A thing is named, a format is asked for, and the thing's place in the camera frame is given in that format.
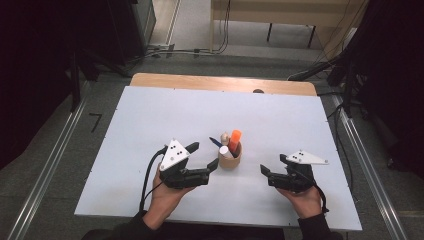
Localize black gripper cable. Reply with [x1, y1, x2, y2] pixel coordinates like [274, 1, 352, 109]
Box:
[311, 184, 331, 214]
[138, 148, 168, 213]

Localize light wooden desk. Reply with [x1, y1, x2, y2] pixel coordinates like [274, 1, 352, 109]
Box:
[209, 0, 369, 59]

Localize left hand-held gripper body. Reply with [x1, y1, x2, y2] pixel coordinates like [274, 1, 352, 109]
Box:
[158, 138, 211, 190]

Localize orange highlighter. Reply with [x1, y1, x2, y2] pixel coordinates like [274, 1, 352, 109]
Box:
[228, 129, 243, 154]

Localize grey floor cable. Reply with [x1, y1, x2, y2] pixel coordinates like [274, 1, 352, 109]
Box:
[126, 47, 216, 68]

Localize aluminium floor rail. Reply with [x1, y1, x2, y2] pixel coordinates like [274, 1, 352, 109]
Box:
[331, 94, 409, 240]
[6, 83, 91, 240]

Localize person's right hand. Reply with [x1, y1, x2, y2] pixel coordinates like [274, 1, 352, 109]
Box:
[275, 185, 324, 220]

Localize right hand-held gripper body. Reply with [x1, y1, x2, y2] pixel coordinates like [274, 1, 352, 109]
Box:
[267, 150, 330, 194]

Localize white tube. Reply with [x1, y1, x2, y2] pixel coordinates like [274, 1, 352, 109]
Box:
[219, 145, 235, 160]

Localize black cabinet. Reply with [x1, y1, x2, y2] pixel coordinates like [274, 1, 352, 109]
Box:
[108, 0, 157, 66]

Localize brown round pen holder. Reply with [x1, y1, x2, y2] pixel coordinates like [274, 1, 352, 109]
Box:
[218, 141, 243, 170]

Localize black floor cable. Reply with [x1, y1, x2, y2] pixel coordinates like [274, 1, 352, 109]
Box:
[327, 103, 355, 195]

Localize wooden table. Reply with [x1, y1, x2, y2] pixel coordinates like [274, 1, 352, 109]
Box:
[129, 72, 318, 97]

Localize black metal stand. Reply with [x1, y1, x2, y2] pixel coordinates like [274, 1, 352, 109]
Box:
[68, 49, 83, 114]

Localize person's left hand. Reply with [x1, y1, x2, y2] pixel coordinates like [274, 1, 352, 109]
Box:
[143, 164, 197, 231]

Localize black hanging cables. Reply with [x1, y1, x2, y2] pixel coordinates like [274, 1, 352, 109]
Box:
[218, 0, 232, 54]

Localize dark curtain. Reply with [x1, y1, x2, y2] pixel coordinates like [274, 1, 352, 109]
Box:
[333, 0, 424, 178]
[0, 0, 111, 171]

